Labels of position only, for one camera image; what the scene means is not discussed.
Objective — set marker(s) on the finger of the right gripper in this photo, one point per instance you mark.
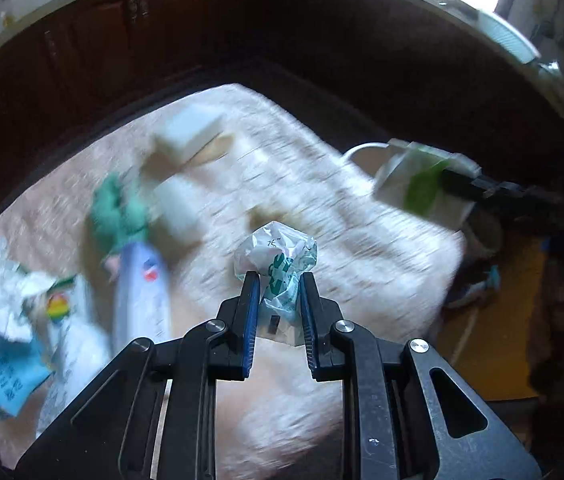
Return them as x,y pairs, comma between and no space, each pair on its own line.
478,189

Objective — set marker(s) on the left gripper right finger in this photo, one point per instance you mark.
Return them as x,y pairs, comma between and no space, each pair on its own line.
319,316

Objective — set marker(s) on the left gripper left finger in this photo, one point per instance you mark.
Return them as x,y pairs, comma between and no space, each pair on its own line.
235,350

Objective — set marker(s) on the white green milk carton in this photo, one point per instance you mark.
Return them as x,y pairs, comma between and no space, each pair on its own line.
409,180

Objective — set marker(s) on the clear green plastic bag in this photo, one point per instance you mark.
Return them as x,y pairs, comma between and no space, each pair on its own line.
280,255

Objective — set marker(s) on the blue snack pouch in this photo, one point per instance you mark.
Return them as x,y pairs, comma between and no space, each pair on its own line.
23,368

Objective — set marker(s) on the white nutrition label bag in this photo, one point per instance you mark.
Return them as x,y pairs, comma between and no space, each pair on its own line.
83,350

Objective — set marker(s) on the white round trash bin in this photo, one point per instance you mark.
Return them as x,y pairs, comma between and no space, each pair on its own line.
368,157

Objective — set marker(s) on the dark wood kitchen cabinets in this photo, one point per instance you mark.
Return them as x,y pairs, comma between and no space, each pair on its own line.
77,67

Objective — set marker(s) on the white box with logo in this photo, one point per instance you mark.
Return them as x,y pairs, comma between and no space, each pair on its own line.
141,297

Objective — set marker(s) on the quilted beige table cover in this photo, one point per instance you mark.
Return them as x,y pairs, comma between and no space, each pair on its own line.
387,270

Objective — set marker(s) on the white rounded foam block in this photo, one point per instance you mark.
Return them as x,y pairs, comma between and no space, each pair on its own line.
177,215

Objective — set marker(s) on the rainbow logo medicine box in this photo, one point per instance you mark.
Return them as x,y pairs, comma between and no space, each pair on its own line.
67,298

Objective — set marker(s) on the green knitted cloth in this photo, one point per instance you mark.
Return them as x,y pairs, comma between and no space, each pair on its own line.
118,215

